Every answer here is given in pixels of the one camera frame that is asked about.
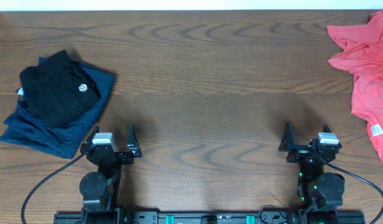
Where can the navy folded shirt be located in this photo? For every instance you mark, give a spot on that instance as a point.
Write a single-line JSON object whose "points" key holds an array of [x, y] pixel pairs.
{"points": [[27, 129]]}

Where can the black folded polo shirt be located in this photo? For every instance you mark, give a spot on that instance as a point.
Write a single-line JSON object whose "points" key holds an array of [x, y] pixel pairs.
{"points": [[58, 89]]}

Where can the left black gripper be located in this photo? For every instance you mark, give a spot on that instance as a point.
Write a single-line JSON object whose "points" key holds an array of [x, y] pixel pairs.
{"points": [[120, 154]]}

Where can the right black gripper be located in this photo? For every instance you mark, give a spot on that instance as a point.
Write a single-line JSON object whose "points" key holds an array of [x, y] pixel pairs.
{"points": [[287, 145]]}

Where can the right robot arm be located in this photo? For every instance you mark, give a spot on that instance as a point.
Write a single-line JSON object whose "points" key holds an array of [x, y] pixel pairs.
{"points": [[321, 192]]}

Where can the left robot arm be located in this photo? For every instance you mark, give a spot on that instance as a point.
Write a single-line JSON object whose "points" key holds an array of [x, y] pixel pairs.
{"points": [[100, 189]]}

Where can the red t-shirt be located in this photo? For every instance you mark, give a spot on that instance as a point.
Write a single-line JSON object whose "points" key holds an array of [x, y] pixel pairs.
{"points": [[362, 56]]}

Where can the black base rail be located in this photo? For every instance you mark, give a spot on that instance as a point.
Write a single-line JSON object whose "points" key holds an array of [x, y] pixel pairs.
{"points": [[179, 218]]}

